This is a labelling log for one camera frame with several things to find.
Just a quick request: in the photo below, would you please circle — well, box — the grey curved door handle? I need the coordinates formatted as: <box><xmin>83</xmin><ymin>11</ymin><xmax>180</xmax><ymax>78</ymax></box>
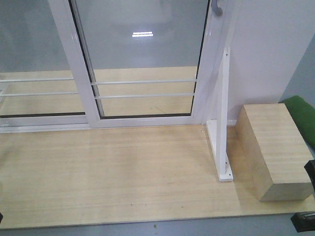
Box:
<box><xmin>211</xmin><ymin>0</ymin><xmax>223</xmax><ymax>17</ymax></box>

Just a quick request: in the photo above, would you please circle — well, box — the white framed sliding glass door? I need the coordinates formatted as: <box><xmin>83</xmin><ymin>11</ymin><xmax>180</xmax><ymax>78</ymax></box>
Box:
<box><xmin>49</xmin><ymin>0</ymin><xmax>232</xmax><ymax>128</ymax></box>

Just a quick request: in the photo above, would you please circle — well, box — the light wooden block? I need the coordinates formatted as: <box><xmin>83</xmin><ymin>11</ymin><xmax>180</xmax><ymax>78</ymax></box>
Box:
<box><xmin>236</xmin><ymin>103</ymin><xmax>313</xmax><ymax>202</ymax></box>

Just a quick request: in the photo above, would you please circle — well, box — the green cloth bag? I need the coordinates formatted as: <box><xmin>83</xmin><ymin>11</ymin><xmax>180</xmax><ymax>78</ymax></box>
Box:
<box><xmin>280</xmin><ymin>95</ymin><xmax>315</xmax><ymax>150</ymax></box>

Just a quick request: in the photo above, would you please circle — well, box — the light wooden base platform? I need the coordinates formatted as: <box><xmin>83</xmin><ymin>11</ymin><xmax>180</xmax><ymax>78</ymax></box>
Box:
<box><xmin>0</xmin><ymin>66</ymin><xmax>315</xmax><ymax>229</ymax></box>

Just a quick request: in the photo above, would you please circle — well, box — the fixed white framed glass panel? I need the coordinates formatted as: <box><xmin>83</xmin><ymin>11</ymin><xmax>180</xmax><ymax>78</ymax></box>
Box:
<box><xmin>0</xmin><ymin>0</ymin><xmax>89</xmax><ymax>129</ymax></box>

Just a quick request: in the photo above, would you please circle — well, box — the white triangular support bracket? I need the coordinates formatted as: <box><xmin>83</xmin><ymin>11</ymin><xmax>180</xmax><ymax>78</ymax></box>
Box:
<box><xmin>206</xmin><ymin>47</ymin><xmax>233</xmax><ymax>182</ymax></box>

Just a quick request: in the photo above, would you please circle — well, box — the white door frame post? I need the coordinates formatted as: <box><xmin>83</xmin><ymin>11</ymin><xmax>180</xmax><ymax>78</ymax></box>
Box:
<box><xmin>200</xmin><ymin>0</ymin><xmax>238</xmax><ymax>124</ymax></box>

